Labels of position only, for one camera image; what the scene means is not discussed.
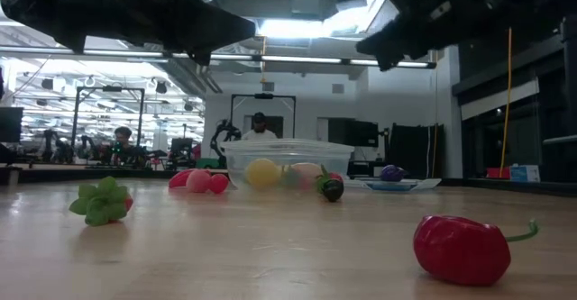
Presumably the black rig frame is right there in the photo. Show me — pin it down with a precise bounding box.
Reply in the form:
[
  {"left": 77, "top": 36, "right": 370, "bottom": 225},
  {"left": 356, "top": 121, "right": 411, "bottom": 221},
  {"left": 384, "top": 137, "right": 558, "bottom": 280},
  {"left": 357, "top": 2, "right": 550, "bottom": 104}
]
[
  {"left": 70, "top": 85, "right": 146, "bottom": 150},
  {"left": 228, "top": 92, "right": 298, "bottom": 143}
]

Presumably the yellow hanging cable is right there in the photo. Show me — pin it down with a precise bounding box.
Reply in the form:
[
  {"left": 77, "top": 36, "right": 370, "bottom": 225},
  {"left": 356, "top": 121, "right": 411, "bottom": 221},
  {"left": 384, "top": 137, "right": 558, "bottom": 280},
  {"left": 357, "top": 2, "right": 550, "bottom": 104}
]
[{"left": 498, "top": 27, "right": 514, "bottom": 179}]

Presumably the yellow toy lemon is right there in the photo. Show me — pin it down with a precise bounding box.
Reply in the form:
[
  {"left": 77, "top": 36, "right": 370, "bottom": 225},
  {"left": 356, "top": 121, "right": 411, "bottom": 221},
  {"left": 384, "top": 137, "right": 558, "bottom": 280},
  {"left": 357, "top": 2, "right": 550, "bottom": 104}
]
[{"left": 243, "top": 158, "right": 283, "bottom": 188}]

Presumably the red toy cherry green stem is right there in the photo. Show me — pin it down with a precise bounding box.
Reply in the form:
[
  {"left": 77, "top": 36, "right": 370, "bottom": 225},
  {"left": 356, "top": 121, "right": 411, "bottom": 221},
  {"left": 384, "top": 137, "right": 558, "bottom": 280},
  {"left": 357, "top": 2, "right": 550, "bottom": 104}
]
[{"left": 412, "top": 214, "right": 540, "bottom": 287}]

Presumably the pink toy peach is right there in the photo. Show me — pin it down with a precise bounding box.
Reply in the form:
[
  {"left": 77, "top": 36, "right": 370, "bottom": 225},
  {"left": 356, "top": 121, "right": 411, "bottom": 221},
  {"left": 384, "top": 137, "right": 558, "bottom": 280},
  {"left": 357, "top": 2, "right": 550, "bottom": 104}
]
[{"left": 185, "top": 168, "right": 213, "bottom": 194}]

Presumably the long ceiling light bar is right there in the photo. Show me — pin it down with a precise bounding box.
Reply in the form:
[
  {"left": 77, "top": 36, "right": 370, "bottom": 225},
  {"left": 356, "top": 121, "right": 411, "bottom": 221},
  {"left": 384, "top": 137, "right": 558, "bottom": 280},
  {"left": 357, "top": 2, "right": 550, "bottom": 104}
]
[{"left": 0, "top": 45, "right": 437, "bottom": 70}]

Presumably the clear lid blue seal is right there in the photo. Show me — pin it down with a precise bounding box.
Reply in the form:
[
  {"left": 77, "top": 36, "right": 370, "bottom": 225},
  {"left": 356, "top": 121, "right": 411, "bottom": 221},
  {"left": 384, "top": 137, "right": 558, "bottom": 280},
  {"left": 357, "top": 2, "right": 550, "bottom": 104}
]
[{"left": 344, "top": 177, "right": 443, "bottom": 193}]

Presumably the person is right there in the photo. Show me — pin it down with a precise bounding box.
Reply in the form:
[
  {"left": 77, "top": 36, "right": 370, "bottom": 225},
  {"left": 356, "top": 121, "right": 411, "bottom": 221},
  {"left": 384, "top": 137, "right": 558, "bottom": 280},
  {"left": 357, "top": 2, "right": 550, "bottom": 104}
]
[
  {"left": 242, "top": 111, "right": 279, "bottom": 141},
  {"left": 101, "top": 126, "right": 145, "bottom": 166}
]

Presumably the purple toy eggplant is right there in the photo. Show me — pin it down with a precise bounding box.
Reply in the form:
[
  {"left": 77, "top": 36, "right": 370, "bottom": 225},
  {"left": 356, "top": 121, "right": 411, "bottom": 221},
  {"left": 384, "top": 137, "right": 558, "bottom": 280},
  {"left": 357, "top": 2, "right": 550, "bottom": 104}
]
[{"left": 379, "top": 164, "right": 407, "bottom": 183}]

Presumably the black aluminium table frame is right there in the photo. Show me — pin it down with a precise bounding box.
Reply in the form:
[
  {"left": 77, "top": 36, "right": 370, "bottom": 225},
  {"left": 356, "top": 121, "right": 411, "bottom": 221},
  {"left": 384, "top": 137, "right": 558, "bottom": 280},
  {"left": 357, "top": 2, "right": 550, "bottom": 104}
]
[{"left": 0, "top": 164, "right": 577, "bottom": 198}]

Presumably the black toy cherry green stem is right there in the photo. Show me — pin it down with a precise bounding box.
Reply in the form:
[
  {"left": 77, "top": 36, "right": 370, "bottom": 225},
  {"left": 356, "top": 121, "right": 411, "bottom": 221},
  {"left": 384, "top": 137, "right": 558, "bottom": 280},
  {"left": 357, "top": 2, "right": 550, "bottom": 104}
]
[{"left": 321, "top": 178, "right": 345, "bottom": 204}]

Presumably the clear plastic tupperware container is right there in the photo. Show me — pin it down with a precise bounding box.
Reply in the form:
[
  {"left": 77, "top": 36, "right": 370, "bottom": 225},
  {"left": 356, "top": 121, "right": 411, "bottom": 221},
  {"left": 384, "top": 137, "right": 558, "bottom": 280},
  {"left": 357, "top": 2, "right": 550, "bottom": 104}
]
[{"left": 219, "top": 138, "right": 355, "bottom": 189}]

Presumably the black standing panel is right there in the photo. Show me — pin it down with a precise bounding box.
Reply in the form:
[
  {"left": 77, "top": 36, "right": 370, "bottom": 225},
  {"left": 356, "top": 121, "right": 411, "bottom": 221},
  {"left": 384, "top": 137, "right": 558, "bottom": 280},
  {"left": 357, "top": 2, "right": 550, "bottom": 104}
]
[{"left": 387, "top": 123, "right": 445, "bottom": 179}]

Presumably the red toy cherry tomato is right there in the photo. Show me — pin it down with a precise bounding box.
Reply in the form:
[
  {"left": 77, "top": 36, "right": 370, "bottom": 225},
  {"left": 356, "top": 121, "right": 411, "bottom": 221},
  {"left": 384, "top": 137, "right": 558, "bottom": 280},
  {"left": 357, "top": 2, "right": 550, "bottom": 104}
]
[{"left": 207, "top": 173, "right": 230, "bottom": 195}]

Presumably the black computer monitor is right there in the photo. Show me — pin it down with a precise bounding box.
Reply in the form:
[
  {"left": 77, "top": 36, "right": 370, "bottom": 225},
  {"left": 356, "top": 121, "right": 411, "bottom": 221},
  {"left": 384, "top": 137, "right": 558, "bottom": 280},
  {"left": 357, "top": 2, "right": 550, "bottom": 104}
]
[
  {"left": 327, "top": 118, "right": 380, "bottom": 149},
  {"left": 0, "top": 105, "right": 24, "bottom": 144}
]

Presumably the blue and white box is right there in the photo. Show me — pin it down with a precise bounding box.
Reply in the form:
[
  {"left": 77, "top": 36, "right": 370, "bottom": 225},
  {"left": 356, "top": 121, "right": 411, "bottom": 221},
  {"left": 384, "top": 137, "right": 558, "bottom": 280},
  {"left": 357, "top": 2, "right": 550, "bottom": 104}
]
[{"left": 508, "top": 164, "right": 541, "bottom": 183}]

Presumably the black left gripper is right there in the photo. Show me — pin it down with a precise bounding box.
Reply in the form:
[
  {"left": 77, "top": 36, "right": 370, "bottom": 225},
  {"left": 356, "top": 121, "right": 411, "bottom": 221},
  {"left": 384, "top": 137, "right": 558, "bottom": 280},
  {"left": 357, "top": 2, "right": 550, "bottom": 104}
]
[{"left": 0, "top": 0, "right": 257, "bottom": 66}]

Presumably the green toy vegetable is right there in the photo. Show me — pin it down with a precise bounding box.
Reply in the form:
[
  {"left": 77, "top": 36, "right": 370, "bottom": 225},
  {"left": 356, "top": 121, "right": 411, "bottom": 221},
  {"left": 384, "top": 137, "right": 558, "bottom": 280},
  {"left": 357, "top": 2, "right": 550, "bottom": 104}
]
[{"left": 281, "top": 168, "right": 301, "bottom": 187}]

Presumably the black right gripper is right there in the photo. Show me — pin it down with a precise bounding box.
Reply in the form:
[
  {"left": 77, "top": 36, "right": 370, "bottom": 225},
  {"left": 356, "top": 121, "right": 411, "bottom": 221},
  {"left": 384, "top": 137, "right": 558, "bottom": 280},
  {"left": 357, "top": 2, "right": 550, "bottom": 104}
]
[{"left": 354, "top": 0, "right": 577, "bottom": 73}]

